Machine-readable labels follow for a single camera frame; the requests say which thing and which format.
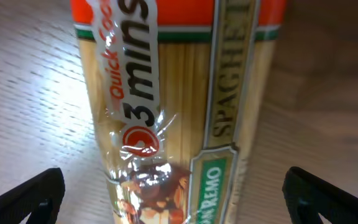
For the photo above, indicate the orange spaghetti packet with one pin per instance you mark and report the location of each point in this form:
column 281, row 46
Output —
column 174, row 88

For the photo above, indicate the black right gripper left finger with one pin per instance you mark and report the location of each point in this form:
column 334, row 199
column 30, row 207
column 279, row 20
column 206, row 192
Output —
column 37, row 200

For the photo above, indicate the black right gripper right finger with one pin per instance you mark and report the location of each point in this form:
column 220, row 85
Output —
column 308, row 198

